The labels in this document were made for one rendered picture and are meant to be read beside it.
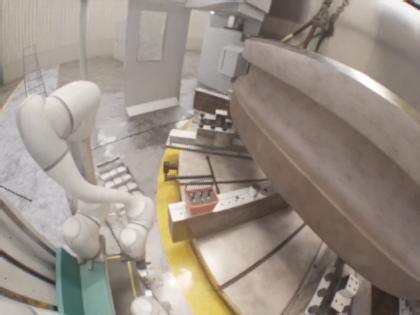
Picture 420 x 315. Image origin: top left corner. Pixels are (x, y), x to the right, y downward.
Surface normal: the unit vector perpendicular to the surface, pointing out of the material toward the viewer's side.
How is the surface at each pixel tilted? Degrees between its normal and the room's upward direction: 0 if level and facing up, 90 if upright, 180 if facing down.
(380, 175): 90
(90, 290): 0
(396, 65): 90
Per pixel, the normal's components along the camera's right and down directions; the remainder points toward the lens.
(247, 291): 0.17, -0.76
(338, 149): -0.86, 0.19
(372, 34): -0.70, 0.36
